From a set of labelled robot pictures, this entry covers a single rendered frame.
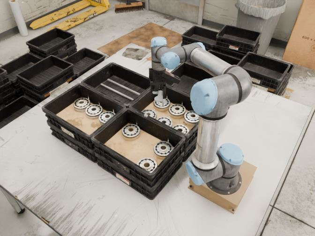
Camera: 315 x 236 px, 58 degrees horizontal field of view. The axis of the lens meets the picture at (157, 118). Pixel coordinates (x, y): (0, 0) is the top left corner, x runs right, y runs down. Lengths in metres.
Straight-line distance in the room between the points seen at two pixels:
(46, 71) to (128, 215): 1.80
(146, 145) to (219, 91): 0.70
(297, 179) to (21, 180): 2.08
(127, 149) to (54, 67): 1.57
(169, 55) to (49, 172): 0.93
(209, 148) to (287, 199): 1.47
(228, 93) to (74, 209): 0.96
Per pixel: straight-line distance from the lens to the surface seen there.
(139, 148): 1.56
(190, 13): 4.75
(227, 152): 1.33
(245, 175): 1.56
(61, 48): 3.14
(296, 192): 2.62
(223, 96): 0.99
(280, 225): 2.41
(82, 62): 3.14
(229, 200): 1.47
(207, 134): 1.11
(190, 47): 1.37
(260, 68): 2.92
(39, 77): 2.84
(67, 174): 1.69
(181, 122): 1.70
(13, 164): 1.85
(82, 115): 1.80
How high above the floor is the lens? 2.01
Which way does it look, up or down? 44 degrees down
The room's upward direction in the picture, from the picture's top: straight up
